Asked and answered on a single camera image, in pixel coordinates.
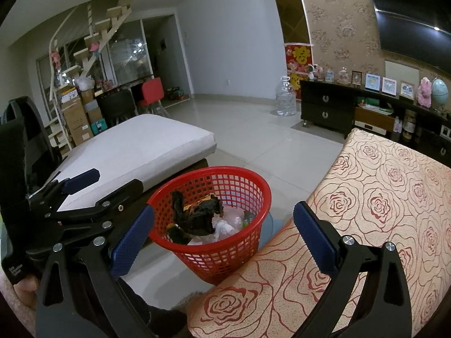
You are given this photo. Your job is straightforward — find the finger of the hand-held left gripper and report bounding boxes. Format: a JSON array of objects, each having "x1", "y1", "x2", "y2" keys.
[
  {"x1": 26, "y1": 168, "x2": 101, "y2": 219},
  {"x1": 53, "y1": 178, "x2": 144, "y2": 240}
]

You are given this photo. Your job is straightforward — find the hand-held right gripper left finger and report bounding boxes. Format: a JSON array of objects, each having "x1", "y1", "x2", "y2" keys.
[{"x1": 34, "y1": 204, "x2": 157, "y2": 338}]

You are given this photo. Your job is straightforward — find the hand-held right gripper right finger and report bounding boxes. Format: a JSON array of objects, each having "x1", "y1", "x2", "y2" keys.
[{"x1": 292, "y1": 200, "x2": 412, "y2": 338}]

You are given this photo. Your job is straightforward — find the black yellow wrapper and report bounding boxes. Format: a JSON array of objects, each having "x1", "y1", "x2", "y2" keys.
[{"x1": 167, "y1": 223, "x2": 193, "y2": 245}]

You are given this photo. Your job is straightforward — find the red plastic mesh basket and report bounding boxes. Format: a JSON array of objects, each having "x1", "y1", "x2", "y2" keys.
[{"x1": 147, "y1": 167, "x2": 273, "y2": 286}]

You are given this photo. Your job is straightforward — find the person's left forearm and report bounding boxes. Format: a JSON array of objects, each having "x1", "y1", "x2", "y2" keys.
[{"x1": 0, "y1": 282, "x2": 37, "y2": 328}]

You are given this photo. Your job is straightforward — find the person's left hand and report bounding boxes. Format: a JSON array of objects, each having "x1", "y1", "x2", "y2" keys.
[{"x1": 13, "y1": 277, "x2": 40, "y2": 293}]

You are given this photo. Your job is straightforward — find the white mattress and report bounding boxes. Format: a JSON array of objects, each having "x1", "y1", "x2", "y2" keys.
[{"x1": 46, "y1": 114, "x2": 217, "y2": 212}]

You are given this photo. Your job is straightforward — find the stack of cardboard boxes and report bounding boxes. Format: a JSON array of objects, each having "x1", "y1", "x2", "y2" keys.
[{"x1": 58, "y1": 86, "x2": 106, "y2": 146}]

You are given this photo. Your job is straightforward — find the person's dark pants leg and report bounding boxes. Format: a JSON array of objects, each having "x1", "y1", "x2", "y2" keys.
[{"x1": 120, "y1": 278, "x2": 187, "y2": 338}]

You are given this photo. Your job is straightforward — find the black chair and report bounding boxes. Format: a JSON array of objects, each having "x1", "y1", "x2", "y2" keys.
[{"x1": 96, "y1": 90, "x2": 139, "y2": 127}]

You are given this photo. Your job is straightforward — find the red chair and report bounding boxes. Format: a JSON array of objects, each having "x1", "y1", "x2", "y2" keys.
[{"x1": 137, "y1": 77, "x2": 166, "y2": 117}]

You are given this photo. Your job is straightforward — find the wooden drawer box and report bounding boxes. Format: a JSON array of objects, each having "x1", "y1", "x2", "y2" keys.
[{"x1": 354, "y1": 106, "x2": 395, "y2": 132}]

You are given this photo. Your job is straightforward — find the black television cabinet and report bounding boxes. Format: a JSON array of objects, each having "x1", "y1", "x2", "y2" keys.
[{"x1": 299, "y1": 79, "x2": 451, "y2": 168}]

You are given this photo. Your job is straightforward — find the clear water jug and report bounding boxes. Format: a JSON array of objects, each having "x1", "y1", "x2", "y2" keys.
[{"x1": 275, "y1": 75, "x2": 297, "y2": 117}]

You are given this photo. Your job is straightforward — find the green flat package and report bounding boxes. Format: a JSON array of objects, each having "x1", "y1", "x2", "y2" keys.
[{"x1": 357, "y1": 97, "x2": 393, "y2": 113}]

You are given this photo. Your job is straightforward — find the round tin can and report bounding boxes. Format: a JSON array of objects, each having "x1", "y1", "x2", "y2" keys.
[{"x1": 403, "y1": 109, "x2": 418, "y2": 132}]

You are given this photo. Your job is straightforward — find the wooden open staircase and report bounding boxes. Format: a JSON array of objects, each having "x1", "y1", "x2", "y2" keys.
[{"x1": 47, "y1": 0, "x2": 136, "y2": 148}]

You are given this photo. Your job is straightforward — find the pink plush toy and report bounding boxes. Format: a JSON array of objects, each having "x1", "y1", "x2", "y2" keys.
[{"x1": 417, "y1": 77, "x2": 433, "y2": 106}]

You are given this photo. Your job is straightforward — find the light blue globe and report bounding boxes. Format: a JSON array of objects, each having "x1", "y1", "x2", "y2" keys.
[{"x1": 432, "y1": 77, "x2": 449, "y2": 113}]

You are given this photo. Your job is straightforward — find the black flat television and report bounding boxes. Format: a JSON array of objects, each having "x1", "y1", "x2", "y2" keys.
[{"x1": 364, "y1": 0, "x2": 451, "y2": 78}]

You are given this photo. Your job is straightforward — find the black curved chair frame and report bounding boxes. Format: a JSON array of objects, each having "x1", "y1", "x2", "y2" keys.
[{"x1": 3, "y1": 99, "x2": 59, "y2": 191}]

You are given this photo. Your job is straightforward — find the blue picture frame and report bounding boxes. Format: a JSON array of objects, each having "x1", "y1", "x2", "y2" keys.
[{"x1": 364, "y1": 73, "x2": 381, "y2": 91}]

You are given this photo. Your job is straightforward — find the red yellow wall poster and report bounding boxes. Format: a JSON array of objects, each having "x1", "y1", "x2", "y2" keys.
[{"x1": 285, "y1": 43, "x2": 314, "y2": 100}]

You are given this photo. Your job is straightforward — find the white wall panel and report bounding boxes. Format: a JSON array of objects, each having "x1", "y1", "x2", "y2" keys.
[{"x1": 385, "y1": 60, "x2": 420, "y2": 84}]

